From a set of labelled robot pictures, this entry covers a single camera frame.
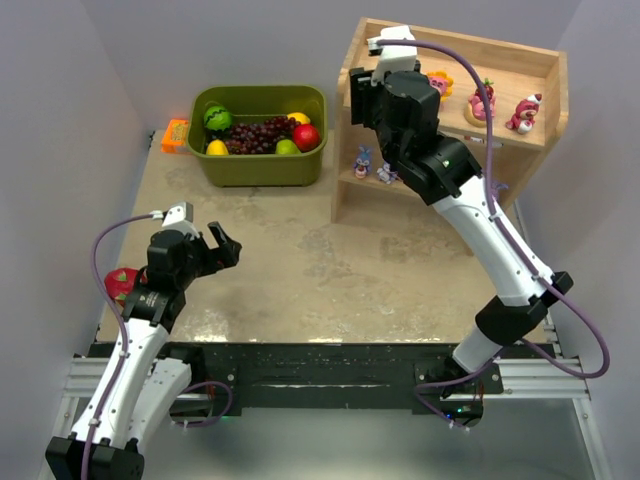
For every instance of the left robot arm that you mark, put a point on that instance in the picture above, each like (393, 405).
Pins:
(122, 350)

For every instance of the yellow lemon toy back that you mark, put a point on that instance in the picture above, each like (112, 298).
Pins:
(299, 117)

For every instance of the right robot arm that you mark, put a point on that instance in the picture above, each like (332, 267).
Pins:
(449, 179)

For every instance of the orange snack box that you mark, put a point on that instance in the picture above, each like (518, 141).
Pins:
(174, 138)

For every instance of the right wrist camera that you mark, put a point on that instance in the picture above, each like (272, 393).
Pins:
(392, 58)

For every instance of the purple bunny strawberry cake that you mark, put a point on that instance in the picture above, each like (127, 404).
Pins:
(363, 163)

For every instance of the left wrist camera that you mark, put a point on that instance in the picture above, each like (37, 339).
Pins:
(179, 217)

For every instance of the red strawberry toy at edge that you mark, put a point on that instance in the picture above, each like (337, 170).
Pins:
(120, 282)

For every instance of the purple bunny with bottle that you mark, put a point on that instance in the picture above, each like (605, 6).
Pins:
(386, 174)

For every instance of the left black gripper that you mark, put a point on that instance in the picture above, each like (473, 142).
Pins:
(208, 255)

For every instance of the yellow lemon toy front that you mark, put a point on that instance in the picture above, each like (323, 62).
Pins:
(217, 147)

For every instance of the purple grape bunch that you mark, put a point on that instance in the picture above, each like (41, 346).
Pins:
(259, 138)

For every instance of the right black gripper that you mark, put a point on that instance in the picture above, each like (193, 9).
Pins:
(361, 100)

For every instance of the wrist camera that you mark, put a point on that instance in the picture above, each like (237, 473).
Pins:
(179, 217)
(392, 58)

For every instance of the pink bear yellow flower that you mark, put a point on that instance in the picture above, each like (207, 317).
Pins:
(442, 82)

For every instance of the pink bear strawberry donut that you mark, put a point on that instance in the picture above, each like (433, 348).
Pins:
(475, 112)

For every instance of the yellow lemon toy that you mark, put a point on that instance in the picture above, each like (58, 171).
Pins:
(217, 147)
(299, 117)

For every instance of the aluminium rail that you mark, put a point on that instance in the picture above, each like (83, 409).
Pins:
(547, 378)

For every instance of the black base frame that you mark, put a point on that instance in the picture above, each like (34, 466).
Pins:
(416, 377)

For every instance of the green pear toy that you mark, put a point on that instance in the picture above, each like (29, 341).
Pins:
(286, 147)

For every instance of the red white box behind shelf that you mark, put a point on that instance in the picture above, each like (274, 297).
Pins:
(482, 140)

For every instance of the green watermelon toy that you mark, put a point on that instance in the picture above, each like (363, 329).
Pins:
(217, 118)

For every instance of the green plastic basin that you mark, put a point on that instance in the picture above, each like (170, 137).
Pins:
(252, 104)

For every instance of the pink bear with cake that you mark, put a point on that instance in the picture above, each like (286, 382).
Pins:
(523, 119)

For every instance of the small purple bunny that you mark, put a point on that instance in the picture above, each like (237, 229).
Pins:
(498, 187)

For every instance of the wooden two-tier shelf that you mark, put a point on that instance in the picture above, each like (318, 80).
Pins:
(515, 71)

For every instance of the red apple toy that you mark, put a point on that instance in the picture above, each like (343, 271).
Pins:
(306, 137)

